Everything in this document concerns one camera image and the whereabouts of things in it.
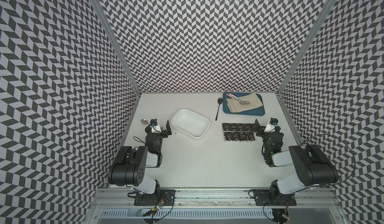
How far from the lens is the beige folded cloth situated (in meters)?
1.08

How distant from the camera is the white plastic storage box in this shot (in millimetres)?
970

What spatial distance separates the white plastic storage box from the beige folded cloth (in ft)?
0.77
